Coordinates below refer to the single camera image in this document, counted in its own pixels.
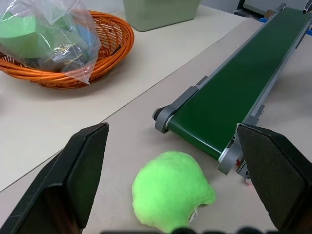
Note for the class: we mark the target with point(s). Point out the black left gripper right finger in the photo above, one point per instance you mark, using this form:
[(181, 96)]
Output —
[(275, 175)]

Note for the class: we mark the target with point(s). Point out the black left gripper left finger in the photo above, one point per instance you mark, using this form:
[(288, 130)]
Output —
[(61, 180)]

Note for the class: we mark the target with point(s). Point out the green conveyor belt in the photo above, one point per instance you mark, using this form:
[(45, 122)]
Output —
[(234, 80)]

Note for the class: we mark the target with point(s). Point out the green plush toy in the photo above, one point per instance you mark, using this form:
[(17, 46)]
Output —
[(169, 192)]

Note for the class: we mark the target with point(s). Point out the orange wicker basket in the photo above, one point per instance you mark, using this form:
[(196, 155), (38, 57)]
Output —
[(107, 48)]

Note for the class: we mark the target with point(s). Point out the clear plastic bag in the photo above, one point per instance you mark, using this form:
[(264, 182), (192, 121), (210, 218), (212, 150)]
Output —
[(48, 36)]

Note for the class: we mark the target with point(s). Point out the green foam block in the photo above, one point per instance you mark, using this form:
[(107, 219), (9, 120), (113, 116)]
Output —
[(18, 26)]

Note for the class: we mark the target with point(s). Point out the pale green plastic bin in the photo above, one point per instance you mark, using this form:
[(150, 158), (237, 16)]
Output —
[(158, 13)]

